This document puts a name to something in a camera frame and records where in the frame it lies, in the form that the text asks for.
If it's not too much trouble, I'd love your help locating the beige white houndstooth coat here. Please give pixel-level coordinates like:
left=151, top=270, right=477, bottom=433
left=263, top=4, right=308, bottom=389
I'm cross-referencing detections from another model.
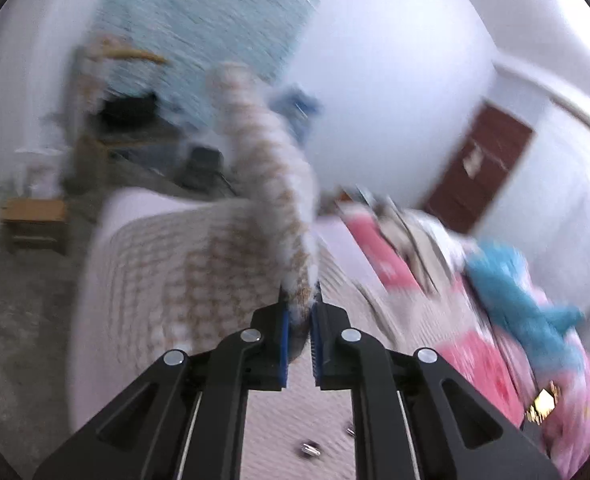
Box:
left=69, top=62, right=476, bottom=480

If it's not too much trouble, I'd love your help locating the beige clothes pile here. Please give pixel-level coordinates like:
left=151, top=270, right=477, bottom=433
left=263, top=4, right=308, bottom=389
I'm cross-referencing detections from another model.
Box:
left=341, top=195, right=478, bottom=296

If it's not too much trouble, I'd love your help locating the pink floral blanket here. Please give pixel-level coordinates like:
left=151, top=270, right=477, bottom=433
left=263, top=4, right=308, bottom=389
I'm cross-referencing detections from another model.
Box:
left=353, top=238, right=590, bottom=479

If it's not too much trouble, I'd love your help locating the lilac bed sheet mattress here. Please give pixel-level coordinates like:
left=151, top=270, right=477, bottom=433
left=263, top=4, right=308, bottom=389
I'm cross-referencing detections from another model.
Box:
left=67, top=188, right=278, bottom=430

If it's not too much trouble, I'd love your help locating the teal plush garment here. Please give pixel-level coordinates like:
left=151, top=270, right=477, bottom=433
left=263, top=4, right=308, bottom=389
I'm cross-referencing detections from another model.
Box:
left=466, top=242, right=584, bottom=378

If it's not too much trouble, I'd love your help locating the small wooden stool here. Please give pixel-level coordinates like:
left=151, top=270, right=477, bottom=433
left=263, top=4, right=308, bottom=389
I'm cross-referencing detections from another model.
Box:
left=0, top=198, right=69, bottom=256

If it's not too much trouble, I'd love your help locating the black bin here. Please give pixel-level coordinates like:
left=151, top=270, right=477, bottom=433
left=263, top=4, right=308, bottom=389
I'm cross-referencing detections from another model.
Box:
left=180, top=145, right=223, bottom=193

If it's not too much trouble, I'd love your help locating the dark red wooden door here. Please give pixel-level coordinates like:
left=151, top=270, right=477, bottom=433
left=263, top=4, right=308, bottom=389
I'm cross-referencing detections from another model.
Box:
left=422, top=102, right=533, bottom=234

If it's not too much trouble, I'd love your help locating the wooden chair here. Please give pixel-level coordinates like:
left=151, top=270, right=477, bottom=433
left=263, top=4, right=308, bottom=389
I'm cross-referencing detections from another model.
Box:
left=64, top=35, right=180, bottom=194

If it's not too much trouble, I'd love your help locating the black bag on chair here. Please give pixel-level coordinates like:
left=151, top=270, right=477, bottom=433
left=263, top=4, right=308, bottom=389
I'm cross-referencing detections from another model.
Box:
left=97, top=92, right=158, bottom=131

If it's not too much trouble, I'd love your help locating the teal floral hanging cloth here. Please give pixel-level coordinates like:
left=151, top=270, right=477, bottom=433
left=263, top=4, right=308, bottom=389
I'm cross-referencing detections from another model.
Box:
left=93, top=0, right=319, bottom=128

